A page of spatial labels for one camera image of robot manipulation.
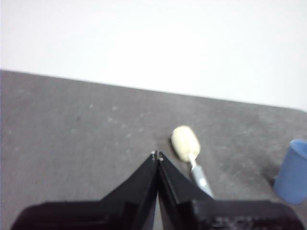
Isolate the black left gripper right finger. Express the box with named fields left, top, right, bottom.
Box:
left=158, top=151, right=306, bottom=230

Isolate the grey-handled sponge cup brush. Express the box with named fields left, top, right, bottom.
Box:
left=171, top=125, right=214, bottom=199

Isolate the blue ribbed plastic cup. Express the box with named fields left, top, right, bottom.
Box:
left=273, top=138, right=307, bottom=205

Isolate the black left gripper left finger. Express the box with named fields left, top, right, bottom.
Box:
left=11, top=150, right=159, bottom=230

